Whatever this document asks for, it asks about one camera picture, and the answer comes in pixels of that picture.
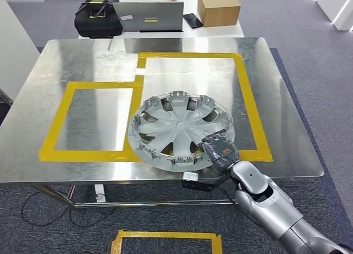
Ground black floor cable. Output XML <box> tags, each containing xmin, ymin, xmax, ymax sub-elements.
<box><xmin>20</xmin><ymin>190</ymin><xmax>117</xmax><ymax>227</ymax></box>

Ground silver plastic wheel hubcap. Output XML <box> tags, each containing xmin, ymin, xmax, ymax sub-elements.
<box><xmin>127</xmin><ymin>91</ymin><xmax>235</xmax><ymax>173</ymax></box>

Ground large yellow tape rectangle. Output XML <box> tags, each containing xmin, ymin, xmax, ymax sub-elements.
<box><xmin>135</xmin><ymin>51</ymin><xmax>274</xmax><ymax>163</ymax></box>

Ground black smartphone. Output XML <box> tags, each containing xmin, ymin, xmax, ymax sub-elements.
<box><xmin>183</xmin><ymin>13</ymin><xmax>204</xmax><ymax>29</ymax></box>

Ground white lit display plinth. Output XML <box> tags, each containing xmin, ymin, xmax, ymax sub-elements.
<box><xmin>312</xmin><ymin>0</ymin><xmax>353</xmax><ymax>31</ymax></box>

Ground stainless steel workbench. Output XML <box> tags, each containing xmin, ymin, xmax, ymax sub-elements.
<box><xmin>0</xmin><ymin>36</ymin><xmax>324</xmax><ymax>209</ymax></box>

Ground yellow floor tape square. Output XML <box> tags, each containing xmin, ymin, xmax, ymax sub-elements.
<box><xmin>110</xmin><ymin>229</ymin><xmax>223</xmax><ymax>254</ymax></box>

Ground grey laptop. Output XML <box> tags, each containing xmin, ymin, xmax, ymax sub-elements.
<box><xmin>113</xmin><ymin>2</ymin><xmax>184</xmax><ymax>33</ymax></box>

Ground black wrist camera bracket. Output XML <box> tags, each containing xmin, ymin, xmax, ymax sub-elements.
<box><xmin>182</xmin><ymin>173</ymin><xmax>235</xmax><ymax>193</ymax></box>

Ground small yellow tape rectangle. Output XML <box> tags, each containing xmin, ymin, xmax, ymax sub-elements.
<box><xmin>38</xmin><ymin>81</ymin><xmax>144</xmax><ymax>163</ymax></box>

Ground white power strip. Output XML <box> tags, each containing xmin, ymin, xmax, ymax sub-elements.
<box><xmin>94</xmin><ymin>184</ymin><xmax>106</xmax><ymax>203</ymax></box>

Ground black bag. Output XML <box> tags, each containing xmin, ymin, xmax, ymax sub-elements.
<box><xmin>74</xmin><ymin>0</ymin><xmax>123</xmax><ymax>39</ymax></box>

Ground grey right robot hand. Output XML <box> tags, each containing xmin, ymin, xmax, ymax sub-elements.
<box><xmin>198</xmin><ymin>129</ymin><xmax>240</xmax><ymax>174</ymax></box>

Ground brown cardboard box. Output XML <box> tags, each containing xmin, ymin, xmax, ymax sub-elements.
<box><xmin>197</xmin><ymin>0</ymin><xmax>241</xmax><ymax>28</ymax></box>

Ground white cabinet panel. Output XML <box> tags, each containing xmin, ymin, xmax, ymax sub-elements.
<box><xmin>0</xmin><ymin>0</ymin><xmax>41</xmax><ymax>102</ymax></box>

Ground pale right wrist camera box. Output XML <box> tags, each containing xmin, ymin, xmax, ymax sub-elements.
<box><xmin>182</xmin><ymin>172</ymin><xmax>200</xmax><ymax>182</ymax></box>

